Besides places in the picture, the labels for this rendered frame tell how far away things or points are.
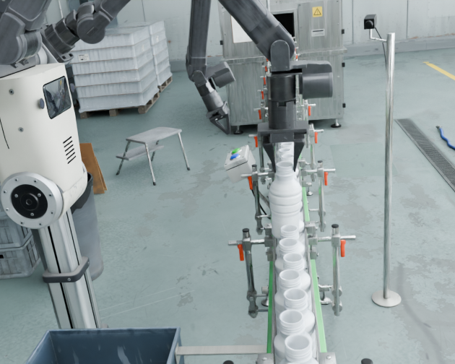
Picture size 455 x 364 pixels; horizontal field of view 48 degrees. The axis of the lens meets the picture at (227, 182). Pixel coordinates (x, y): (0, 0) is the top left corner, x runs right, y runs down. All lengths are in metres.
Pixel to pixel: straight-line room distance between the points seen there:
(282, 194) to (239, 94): 4.87
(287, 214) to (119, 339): 0.48
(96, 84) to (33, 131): 6.58
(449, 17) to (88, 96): 7.50
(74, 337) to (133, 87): 6.62
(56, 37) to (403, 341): 2.01
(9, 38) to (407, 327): 2.24
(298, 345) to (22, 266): 2.95
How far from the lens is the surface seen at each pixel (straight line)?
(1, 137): 1.33
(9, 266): 3.64
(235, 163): 1.66
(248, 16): 0.98
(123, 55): 7.67
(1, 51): 1.09
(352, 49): 11.43
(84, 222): 3.17
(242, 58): 5.83
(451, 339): 2.71
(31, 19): 1.08
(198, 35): 1.57
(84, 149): 4.57
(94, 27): 1.50
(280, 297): 0.91
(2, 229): 3.53
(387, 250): 2.74
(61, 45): 1.55
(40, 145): 1.30
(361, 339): 2.63
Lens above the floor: 1.64
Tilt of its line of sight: 21 degrees down
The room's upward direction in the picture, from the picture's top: 6 degrees counter-clockwise
